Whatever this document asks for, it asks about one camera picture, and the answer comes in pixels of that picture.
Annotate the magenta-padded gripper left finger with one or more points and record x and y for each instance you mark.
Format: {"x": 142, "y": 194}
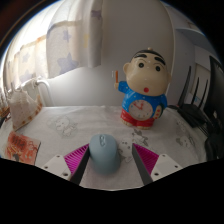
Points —
{"x": 59, "y": 165}

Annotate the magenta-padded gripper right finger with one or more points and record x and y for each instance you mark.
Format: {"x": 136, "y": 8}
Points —
{"x": 163, "y": 164}

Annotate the light blue computer mouse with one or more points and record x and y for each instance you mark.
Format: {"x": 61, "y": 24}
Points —
{"x": 104, "y": 155}

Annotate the red printed mouse pad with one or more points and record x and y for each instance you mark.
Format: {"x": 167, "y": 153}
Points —
{"x": 21, "y": 146}

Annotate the white printed tablecloth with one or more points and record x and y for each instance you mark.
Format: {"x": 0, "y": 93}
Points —
{"x": 73, "y": 125}

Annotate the black router with antennas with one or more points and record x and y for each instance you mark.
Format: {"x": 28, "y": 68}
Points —
{"x": 195, "y": 115}

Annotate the large white conch shell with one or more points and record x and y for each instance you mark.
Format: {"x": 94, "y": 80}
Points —
{"x": 25, "y": 108}

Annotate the cartoon boy figurine clock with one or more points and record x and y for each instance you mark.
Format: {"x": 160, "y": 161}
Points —
{"x": 141, "y": 96}

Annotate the white radiator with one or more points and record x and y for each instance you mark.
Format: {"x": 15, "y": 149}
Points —
{"x": 35, "y": 85}

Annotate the black monitor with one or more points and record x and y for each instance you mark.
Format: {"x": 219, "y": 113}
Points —
{"x": 216, "y": 96}

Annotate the white star-print curtain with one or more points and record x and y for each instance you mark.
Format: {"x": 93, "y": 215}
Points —
{"x": 66, "y": 46}

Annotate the white wall shelf unit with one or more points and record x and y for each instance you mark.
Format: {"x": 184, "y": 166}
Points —
{"x": 196, "y": 36}

